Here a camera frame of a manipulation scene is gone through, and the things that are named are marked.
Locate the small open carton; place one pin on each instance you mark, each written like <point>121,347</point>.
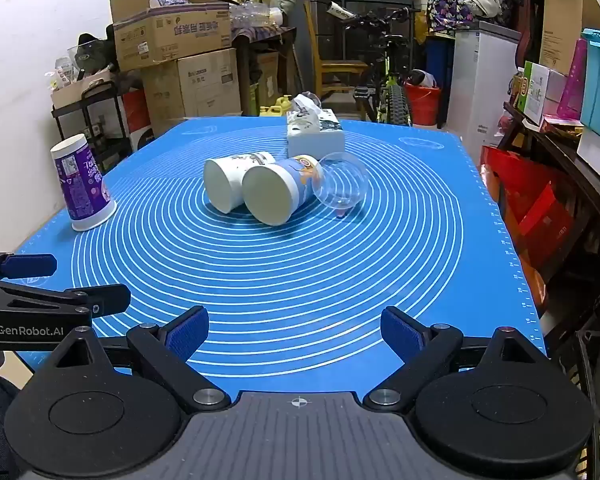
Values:
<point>82,87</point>

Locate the white chest freezer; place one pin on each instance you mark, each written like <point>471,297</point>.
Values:
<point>480,80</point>

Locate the red bucket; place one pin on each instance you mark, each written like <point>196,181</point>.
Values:
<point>422,105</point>

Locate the blue barrel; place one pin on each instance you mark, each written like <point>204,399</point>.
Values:
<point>437,60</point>

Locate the blue silicone baking mat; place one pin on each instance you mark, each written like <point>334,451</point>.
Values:
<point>300,270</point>

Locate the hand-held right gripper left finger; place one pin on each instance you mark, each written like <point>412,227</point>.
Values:
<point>187,332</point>

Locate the dark wooden shelf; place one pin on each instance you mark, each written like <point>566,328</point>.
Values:
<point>585,195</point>

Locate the blue printed paper cup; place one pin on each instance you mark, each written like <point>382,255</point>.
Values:
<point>270,194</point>

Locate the pile of clothes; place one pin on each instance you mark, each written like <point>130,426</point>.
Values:
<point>460,2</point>

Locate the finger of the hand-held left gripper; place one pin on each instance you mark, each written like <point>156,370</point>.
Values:
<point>105,297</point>
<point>30,265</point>

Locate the black bicycle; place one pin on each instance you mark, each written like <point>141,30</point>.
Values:
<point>395,102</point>

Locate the plain white paper cup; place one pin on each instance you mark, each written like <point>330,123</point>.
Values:
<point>221,186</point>

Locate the black trolley cart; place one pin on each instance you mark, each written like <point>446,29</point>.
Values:
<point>105,125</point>

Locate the pink gift bag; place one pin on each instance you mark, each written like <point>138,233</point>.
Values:
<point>575,80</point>

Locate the white tissue box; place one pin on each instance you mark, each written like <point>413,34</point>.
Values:
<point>312,142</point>

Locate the dark green bag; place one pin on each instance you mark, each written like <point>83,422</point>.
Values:
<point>95,52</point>

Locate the red paper bags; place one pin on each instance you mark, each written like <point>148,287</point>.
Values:
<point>525,195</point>

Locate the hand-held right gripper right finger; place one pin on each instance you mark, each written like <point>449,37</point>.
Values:
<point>402,332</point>

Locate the wooden chair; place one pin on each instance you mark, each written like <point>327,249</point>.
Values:
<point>330,67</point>

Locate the purple paper cup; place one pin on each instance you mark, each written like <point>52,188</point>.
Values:
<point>82,185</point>

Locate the yellow toy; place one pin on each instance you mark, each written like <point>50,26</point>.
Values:
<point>275,106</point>

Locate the dark side table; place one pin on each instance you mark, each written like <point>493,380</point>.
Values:
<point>260,40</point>

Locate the brown cardboard box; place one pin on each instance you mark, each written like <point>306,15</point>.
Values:
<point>200,85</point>

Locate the tall cardboard box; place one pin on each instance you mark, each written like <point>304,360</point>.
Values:
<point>562,15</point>

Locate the green white carton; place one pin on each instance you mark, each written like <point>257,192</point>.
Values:
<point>537,90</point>

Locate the clear plastic dome lid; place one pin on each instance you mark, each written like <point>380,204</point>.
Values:
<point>347,175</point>

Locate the large open cardboard box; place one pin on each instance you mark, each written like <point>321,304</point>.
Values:
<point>172,35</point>

